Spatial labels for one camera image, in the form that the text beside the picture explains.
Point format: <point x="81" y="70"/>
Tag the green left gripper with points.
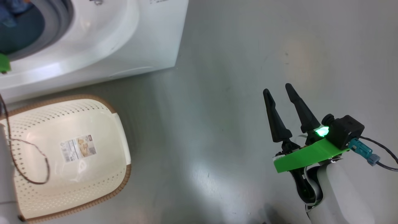
<point x="4" y="63"/>

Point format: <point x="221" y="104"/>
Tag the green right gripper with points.
<point x="304" y="158"/>

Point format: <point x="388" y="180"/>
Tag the blue bear print garment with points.
<point x="11" y="12"/>

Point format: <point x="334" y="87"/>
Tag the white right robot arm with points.
<point x="342" y="193"/>

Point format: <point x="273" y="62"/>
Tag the steel washing drum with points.
<point x="25" y="35"/>

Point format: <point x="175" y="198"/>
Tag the grey rubber door gasket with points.
<point x="57" y="21"/>

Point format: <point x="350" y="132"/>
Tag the paper basket label sticker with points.
<point x="77" y="148"/>

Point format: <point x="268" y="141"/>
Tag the white front-load washing machine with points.
<point x="140" y="37"/>

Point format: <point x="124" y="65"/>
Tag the cream perforated laundry basket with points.
<point x="77" y="186"/>

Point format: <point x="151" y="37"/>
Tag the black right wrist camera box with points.
<point x="345" y="130"/>

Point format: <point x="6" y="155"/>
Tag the teal right camera connector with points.
<point x="362" y="151"/>

